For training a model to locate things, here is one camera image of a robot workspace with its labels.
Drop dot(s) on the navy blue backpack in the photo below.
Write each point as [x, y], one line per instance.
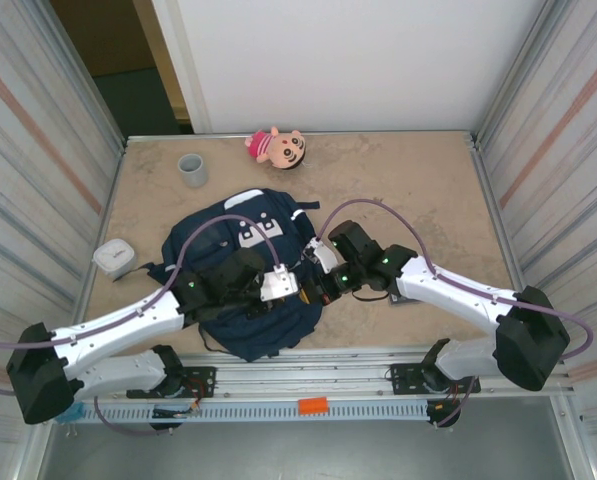
[273, 335]

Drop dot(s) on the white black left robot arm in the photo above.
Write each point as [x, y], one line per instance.
[118, 320]

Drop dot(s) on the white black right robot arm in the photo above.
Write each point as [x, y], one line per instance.
[453, 290]

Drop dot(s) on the small black flat device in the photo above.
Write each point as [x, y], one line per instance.
[403, 300]

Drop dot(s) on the orange block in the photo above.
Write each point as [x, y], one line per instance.
[312, 406]

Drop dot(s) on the grey cup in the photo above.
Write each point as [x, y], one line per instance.
[193, 172]

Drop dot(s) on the white square container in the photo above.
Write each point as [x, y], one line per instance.
[114, 257]

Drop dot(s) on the pink plush doll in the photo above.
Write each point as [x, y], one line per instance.
[278, 147]

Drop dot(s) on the blue clip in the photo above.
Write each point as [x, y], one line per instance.
[74, 413]

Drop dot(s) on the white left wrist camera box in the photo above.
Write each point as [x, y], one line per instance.
[279, 284]

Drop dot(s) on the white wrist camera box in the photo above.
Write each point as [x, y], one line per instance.
[279, 284]
[322, 256]

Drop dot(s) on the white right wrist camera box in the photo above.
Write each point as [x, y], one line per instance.
[322, 256]

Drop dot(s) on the aluminium mounting rail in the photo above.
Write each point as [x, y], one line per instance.
[303, 375]

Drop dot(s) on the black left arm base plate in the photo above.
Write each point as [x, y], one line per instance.
[203, 380]

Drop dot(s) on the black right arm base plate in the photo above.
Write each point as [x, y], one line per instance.
[403, 380]

